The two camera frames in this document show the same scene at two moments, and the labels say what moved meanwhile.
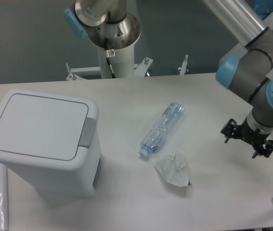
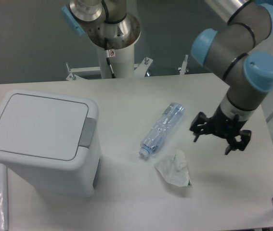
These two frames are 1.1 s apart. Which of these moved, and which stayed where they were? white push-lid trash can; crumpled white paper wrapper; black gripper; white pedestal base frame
Moved: black gripper
Stayed: white push-lid trash can; crumpled white paper wrapper; white pedestal base frame
